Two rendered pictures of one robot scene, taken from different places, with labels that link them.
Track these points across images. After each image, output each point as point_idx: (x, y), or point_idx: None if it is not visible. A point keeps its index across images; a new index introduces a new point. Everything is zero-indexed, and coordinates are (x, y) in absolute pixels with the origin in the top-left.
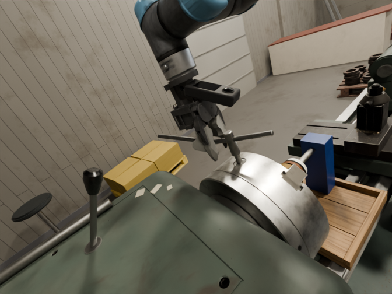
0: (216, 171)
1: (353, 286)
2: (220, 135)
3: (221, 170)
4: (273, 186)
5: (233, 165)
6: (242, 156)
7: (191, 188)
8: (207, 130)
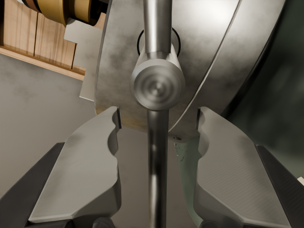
0: (188, 107)
1: None
2: (116, 138)
3: (192, 91)
4: None
5: (179, 59)
6: (125, 50)
7: (277, 134)
8: (246, 196)
